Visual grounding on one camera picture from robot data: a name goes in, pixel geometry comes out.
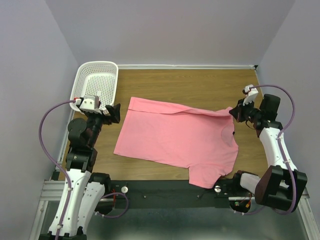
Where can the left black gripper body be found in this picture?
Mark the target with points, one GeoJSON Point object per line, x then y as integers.
{"type": "Point", "coordinates": [105, 114]}

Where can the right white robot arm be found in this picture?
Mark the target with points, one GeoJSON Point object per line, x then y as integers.
{"type": "Point", "coordinates": [282, 185]}

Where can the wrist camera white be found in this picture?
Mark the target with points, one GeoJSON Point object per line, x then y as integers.
{"type": "Point", "coordinates": [250, 92]}
{"type": "Point", "coordinates": [88, 104]}

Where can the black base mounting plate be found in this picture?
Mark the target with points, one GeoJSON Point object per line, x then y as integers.
{"type": "Point", "coordinates": [173, 194]}

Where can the white perforated plastic basket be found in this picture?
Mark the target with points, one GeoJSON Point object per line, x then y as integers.
{"type": "Point", "coordinates": [97, 78]}

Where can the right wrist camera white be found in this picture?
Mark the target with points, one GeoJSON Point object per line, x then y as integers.
{"type": "Point", "coordinates": [250, 92]}

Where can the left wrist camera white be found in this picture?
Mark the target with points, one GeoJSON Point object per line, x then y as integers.
{"type": "Point", "coordinates": [88, 104]}

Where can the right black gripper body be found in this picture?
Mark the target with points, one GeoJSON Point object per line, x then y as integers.
{"type": "Point", "coordinates": [241, 113]}

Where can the pink t shirt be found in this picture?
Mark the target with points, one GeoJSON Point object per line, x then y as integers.
{"type": "Point", "coordinates": [199, 140]}

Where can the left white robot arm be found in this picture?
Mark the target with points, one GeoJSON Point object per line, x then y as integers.
{"type": "Point", "coordinates": [83, 188]}

